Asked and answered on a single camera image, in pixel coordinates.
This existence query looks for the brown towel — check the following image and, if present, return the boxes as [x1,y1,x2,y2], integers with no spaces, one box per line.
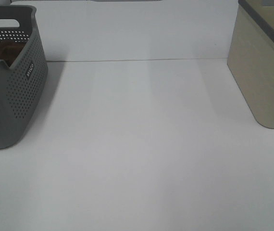
[0,40,25,66]

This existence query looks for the grey perforated laundry basket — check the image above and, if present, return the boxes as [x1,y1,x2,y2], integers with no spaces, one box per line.
[0,5,48,149]

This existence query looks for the beige bin with grey rim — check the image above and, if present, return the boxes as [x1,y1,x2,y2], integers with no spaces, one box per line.
[227,0,274,128]

